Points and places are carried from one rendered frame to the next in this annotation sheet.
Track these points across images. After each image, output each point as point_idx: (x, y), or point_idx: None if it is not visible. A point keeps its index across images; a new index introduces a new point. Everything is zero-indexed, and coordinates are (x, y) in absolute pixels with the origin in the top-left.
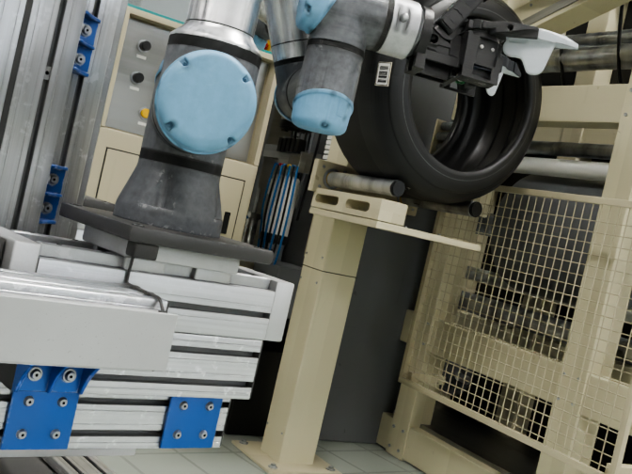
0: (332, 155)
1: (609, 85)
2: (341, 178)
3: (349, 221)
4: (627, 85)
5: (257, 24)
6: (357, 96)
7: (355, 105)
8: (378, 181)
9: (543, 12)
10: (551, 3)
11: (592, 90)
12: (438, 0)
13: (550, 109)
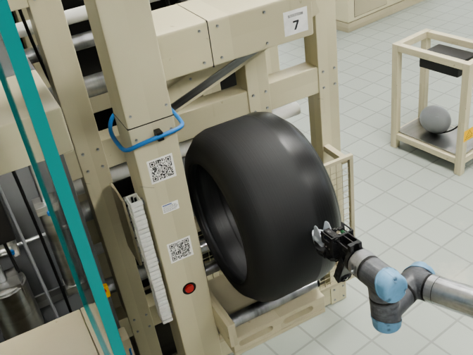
0: (184, 310)
1: (231, 97)
2: (255, 314)
3: (293, 327)
4: (246, 92)
5: (407, 309)
6: (322, 265)
7: (317, 272)
8: (302, 289)
9: (208, 82)
10: (212, 72)
11: (217, 106)
12: (319, 160)
13: (184, 132)
